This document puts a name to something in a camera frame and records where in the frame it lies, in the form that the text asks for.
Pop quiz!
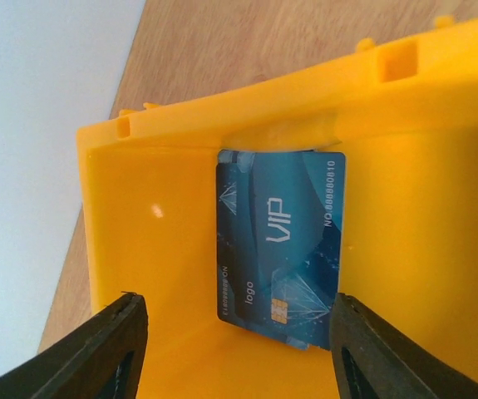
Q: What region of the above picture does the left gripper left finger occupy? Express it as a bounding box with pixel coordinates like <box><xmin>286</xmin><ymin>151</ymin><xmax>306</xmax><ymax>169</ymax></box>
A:
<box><xmin>0</xmin><ymin>293</ymin><xmax>148</xmax><ymax>398</ymax></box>

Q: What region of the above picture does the yellow three-compartment bin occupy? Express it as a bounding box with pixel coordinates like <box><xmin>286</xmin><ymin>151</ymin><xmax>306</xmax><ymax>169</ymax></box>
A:
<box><xmin>77</xmin><ymin>18</ymin><xmax>478</xmax><ymax>398</ymax></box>

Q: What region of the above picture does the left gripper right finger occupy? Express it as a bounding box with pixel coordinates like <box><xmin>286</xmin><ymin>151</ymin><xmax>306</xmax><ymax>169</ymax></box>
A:
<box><xmin>329</xmin><ymin>293</ymin><xmax>478</xmax><ymax>398</ymax></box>

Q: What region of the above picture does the dark blue VIP card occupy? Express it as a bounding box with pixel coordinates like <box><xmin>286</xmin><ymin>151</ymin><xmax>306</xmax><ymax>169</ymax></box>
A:
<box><xmin>216</xmin><ymin>150</ymin><xmax>346</xmax><ymax>349</ymax></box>

